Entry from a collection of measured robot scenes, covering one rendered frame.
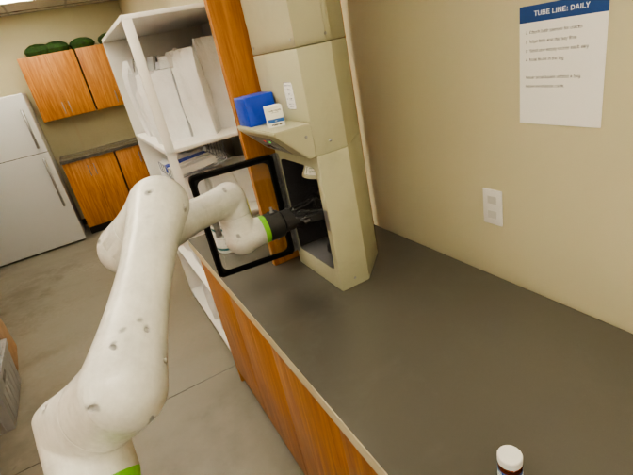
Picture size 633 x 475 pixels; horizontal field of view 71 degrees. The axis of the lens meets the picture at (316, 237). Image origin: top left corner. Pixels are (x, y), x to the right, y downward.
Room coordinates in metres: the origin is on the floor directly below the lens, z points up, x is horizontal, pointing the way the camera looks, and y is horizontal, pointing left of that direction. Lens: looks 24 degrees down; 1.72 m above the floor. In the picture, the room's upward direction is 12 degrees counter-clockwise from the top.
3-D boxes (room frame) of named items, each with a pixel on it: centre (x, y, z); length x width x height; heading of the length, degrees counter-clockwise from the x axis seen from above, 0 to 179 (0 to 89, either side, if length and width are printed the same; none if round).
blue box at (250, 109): (1.49, 0.11, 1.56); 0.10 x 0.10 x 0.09; 24
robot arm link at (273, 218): (1.36, 0.13, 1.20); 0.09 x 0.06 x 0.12; 23
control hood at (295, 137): (1.41, 0.07, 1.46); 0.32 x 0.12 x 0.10; 24
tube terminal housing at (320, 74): (1.48, -0.10, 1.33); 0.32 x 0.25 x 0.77; 24
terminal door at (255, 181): (1.52, 0.24, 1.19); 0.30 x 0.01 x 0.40; 107
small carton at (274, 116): (1.37, 0.05, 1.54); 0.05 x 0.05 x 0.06; 8
